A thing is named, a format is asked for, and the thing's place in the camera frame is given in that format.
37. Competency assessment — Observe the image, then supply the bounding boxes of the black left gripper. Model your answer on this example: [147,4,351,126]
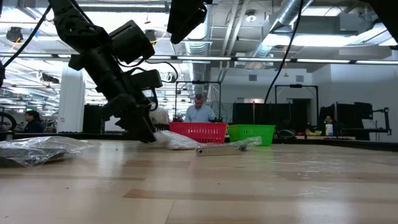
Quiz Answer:
[68,47,157,144]

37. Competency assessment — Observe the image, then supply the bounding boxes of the cotton balls and swabs bag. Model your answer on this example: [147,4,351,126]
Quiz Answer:
[154,129,205,151]

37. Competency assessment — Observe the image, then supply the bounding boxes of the clear bag with metal clipper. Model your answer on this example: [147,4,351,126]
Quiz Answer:
[195,136,263,157]

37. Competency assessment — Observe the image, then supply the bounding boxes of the clear bag with black item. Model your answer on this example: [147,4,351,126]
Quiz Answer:
[0,135,100,169]

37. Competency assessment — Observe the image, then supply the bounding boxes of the black cabinet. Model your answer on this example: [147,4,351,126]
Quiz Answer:
[82,104,103,131]

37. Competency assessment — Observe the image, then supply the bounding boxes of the long ceiling light strip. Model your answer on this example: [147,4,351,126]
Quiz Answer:
[0,53,398,65]

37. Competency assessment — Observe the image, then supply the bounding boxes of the white building pillar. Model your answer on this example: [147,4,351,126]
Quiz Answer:
[57,62,86,133]

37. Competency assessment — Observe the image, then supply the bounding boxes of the red plastic basket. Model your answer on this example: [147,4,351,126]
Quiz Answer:
[169,121,229,144]

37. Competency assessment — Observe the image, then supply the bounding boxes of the bicycle wheel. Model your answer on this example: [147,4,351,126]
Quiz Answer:
[0,111,17,132]

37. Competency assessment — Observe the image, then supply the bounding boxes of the green plastic basket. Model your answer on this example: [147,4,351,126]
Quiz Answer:
[228,124,277,147]

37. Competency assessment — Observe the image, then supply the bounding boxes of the black partition screen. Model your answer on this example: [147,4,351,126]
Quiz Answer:
[232,102,312,128]

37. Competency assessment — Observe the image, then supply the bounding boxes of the black ceiling device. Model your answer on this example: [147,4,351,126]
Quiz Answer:
[6,27,24,43]

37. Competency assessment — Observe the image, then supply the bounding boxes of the dark desk monitors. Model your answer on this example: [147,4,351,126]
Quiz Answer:
[319,101,374,129]

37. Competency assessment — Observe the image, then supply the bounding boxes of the silver round ventilation duct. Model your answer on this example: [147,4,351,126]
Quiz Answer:
[177,2,213,98]

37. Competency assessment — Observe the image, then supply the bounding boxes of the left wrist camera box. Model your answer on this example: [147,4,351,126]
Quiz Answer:
[129,69,164,91]

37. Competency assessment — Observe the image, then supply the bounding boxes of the black robot station frame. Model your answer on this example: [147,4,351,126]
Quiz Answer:
[274,83,320,125]
[175,80,222,123]

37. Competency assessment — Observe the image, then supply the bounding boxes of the silver slanted ventilation duct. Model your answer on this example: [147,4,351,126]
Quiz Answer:
[245,0,314,63]

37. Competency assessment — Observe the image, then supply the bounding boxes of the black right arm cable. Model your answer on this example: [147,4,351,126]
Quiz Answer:
[263,0,305,105]

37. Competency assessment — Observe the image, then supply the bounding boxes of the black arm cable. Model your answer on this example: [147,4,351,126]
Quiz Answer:
[2,4,53,68]
[263,0,305,105]

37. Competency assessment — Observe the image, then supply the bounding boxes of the yellow hanging cord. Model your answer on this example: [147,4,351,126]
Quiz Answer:
[282,45,289,78]

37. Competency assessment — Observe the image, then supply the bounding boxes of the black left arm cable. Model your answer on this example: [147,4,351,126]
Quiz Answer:
[2,4,53,68]

